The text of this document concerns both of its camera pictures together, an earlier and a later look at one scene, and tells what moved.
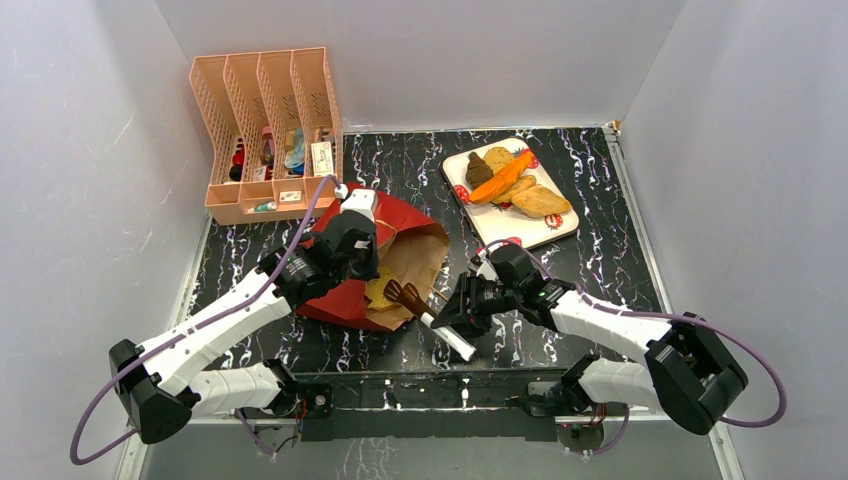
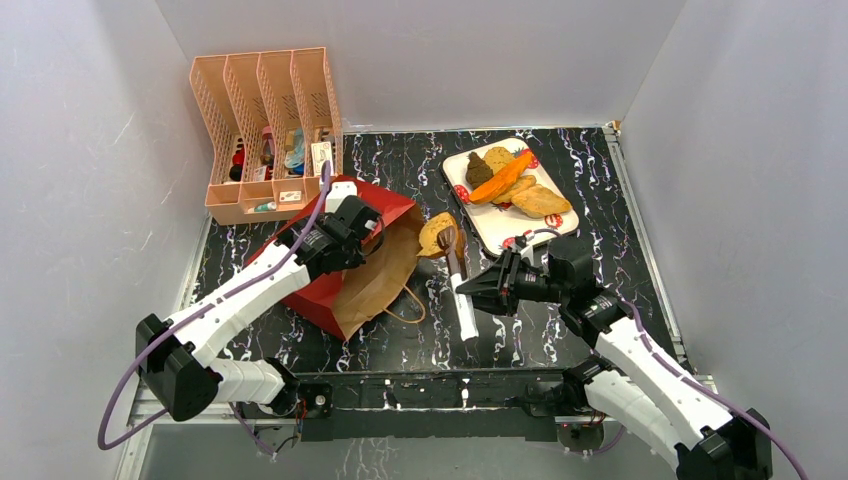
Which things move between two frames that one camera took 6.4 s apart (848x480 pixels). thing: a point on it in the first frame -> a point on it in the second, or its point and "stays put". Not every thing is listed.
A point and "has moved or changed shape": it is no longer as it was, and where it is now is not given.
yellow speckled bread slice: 374,289 -> 430,227
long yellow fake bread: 521,182 stays put
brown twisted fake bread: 478,171 stays put
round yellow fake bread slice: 496,157 stays put
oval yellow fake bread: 539,201 stays put
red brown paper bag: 412,250 has moved or changed shape
